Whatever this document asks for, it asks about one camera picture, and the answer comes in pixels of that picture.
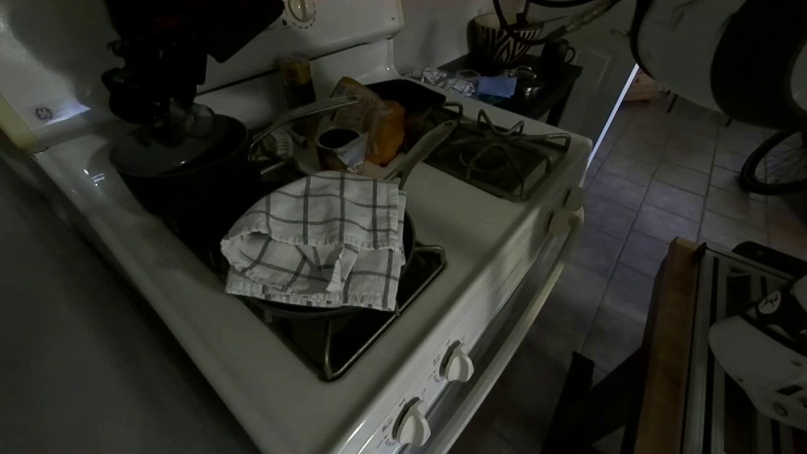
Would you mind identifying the small spice bottle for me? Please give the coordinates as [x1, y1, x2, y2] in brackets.
[280, 59, 317, 110]

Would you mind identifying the small white cup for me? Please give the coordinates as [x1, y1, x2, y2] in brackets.
[313, 125, 370, 175]

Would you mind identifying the black cable loop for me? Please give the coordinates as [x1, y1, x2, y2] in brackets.
[734, 125, 807, 200]

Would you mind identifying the blue item on side table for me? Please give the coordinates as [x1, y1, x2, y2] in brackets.
[475, 74, 520, 105]

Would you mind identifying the white gas stove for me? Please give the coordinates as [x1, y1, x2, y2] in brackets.
[0, 0, 594, 454]

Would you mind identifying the wire fan guard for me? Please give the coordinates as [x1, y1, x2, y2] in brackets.
[464, 0, 626, 67]

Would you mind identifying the white stove knob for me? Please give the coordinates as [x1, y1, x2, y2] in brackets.
[438, 342, 478, 386]
[391, 398, 434, 450]

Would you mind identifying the white checkered dish towel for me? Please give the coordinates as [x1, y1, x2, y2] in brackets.
[219, 171, 410, 313]

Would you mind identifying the black saucepan with metal handle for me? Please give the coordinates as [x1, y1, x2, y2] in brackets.
[108, 97, 361, 222]

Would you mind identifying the dark frying pan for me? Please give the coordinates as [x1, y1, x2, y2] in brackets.
[249, 122, 464, 325]

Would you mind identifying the dark baking pan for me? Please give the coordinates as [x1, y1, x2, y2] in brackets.
[361, 77, 464, 130]

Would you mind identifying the small black side table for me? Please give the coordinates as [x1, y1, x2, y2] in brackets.
[437, 48, 588, 130]

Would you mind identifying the robot cart with wooden side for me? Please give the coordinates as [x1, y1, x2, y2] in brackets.
[627, 237, 807, 454]

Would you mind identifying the black wire burner grate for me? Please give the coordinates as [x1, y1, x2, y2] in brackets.
[424, 110, 575, 204]

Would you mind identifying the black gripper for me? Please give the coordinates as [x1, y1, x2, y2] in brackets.
[98, 40, 207, 146]

